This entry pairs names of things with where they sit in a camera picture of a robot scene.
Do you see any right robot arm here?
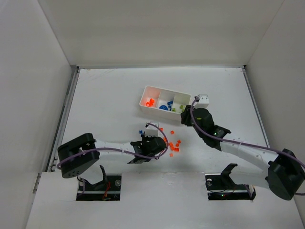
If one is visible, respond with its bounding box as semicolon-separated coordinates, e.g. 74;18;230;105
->
181;105;305;200

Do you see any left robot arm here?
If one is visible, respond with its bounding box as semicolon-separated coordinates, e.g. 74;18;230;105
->
56;133;168;178

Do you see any white three-compartment tray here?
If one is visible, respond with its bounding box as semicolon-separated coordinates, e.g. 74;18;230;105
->
139;86;191;122

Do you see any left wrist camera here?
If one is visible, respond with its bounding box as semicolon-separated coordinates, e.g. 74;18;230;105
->
144;122;159;137

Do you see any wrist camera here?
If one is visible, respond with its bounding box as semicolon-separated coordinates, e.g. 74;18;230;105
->
144;122;159;137
194;94;210;109

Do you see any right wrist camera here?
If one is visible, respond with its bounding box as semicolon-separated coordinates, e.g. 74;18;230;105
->
194;94;210;109

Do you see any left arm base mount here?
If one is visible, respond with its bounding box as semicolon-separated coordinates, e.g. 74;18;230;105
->
76;166;122;202

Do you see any right aluminium table rail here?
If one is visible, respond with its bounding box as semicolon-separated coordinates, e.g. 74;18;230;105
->
242;65;270;146

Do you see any aluminium table rail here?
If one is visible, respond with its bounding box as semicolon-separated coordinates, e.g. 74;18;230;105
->
44;65;80;172
242;65;270;146

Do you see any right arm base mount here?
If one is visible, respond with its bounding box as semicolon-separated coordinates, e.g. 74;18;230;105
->
205;163;256;201

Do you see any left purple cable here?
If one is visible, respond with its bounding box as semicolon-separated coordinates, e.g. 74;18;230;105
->
56;123;169;170

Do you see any purple cable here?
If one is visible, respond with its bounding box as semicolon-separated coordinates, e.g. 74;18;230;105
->
56;123;169;170
190;96;305;196

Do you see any left aluminium table rail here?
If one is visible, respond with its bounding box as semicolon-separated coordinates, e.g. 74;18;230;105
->
44;65;80;172

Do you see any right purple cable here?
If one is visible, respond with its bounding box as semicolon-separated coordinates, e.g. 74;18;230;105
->
190;96;305;196

